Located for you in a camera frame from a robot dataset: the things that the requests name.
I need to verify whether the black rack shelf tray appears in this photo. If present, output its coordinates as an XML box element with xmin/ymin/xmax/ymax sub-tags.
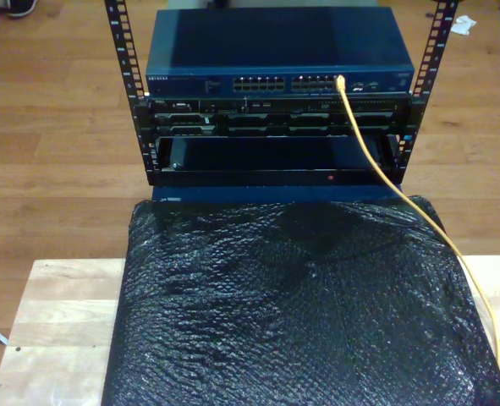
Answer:
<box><xmin>150</xmin><ymin>135</ymin><xmax>403</xmax><ymax>187</ymax></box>

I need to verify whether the black bubble wrap mat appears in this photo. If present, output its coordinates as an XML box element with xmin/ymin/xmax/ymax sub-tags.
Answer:
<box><xmin>101</xmin><ymin>195</ymin><xmax>500</xmax><ymax>406</ymax></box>

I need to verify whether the black perforated rack post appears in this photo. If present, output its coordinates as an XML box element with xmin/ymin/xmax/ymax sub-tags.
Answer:
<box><xmin>395</xmin><ymin>0</ymin><xmax>461</xmax><ymax>187</ymax></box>
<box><xmin>103</xmin><ymin>0</ymin><xmax>157</xmax><ymax>188</ymax></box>

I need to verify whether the crumpled white paper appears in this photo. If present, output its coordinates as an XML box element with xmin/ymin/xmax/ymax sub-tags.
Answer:
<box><xmin>449</xmin><ymin>14</ymin><xmax>478</xmax><ymax>36</ymax></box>

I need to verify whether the blue network switch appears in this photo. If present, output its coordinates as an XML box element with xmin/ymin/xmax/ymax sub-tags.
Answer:
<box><xmin>145</xmin><ymin>6</ymin><xmax>415</xmax><ymax>96</ymax></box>

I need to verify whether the blue flat base box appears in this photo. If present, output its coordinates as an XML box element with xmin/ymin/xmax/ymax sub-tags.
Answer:
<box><xmin>151</xmin><ymin>184</ymin><xmax>404</xmax><ymax>208</ymax></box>

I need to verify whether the pale grey box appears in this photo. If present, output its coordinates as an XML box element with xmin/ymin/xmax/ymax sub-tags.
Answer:
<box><xmin>167</xmin><ymin>0</ymin><xmax>381</xmax><ymax>10</ymax></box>

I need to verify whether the person's dark shoe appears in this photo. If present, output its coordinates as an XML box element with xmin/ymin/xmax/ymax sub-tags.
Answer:
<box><xmin>7</xmin><ymin>0</ymin><xmax>38</xmax><ymax>19</ymax></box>

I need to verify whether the black rack server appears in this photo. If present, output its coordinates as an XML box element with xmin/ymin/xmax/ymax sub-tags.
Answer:
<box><xmin>147</xmin><ymin>96</ymin><xmax>412</xmax><ymax>139</ymax></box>

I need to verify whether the yellow network cable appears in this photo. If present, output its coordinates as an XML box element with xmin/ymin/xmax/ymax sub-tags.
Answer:
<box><xmin>335</xmin><ymin>74</ymin><xmax>500</xmax><ymax>368</ymax></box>

